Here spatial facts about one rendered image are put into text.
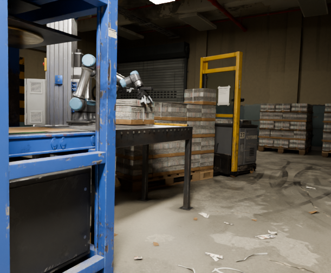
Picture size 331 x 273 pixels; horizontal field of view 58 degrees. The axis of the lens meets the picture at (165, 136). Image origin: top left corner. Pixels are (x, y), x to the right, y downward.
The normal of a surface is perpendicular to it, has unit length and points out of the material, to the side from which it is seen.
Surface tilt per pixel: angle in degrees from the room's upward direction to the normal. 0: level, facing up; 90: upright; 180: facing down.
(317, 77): 90
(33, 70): 90
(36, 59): 90
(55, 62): 90
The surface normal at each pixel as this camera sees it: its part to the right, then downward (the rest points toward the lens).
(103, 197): -0.52, 0.04
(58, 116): 0.05, 0.07
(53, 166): 0.85, 0.06
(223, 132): -0.75, 0.03
